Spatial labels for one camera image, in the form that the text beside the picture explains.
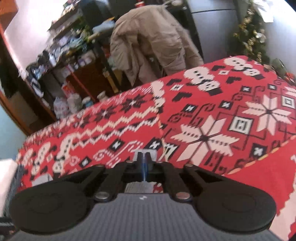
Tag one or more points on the decorated christmas tree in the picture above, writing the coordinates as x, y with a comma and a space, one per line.
249, 34

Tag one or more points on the wooden door frame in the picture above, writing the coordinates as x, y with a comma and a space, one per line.
13, 92

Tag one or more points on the small red gift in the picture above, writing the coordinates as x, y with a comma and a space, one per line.
290, 78

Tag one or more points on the red patterned blanket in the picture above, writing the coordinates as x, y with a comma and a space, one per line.
208, 104

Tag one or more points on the beige padded jacket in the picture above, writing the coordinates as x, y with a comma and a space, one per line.
150, 39

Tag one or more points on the grey-blue knit cloth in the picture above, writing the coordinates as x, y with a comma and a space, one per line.
17, 183

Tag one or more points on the white cushion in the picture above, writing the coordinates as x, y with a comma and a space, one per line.
7, 180

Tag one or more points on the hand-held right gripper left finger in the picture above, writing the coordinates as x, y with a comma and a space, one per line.
141, 166

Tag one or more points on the white cloth bundle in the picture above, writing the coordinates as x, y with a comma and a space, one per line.
263, 11

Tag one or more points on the white plastic bags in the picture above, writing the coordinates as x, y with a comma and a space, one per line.
67, 104

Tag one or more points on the silver refrigerator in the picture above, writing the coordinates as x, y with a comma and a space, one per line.
215, 30

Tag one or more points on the yellow box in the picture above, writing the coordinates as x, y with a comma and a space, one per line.
113, 81

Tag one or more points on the grey knit sweater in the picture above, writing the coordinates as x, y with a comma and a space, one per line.
138, 187

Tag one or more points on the light blue cloth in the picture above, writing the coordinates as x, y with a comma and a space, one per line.
103, 26

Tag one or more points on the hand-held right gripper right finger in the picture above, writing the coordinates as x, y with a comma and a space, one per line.
148, 166

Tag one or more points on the red white box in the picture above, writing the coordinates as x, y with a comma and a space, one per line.
67, 89

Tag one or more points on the green striped gift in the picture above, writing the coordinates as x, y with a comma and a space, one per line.
277, 67

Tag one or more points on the red paper cup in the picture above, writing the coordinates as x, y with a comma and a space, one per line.
140, 4

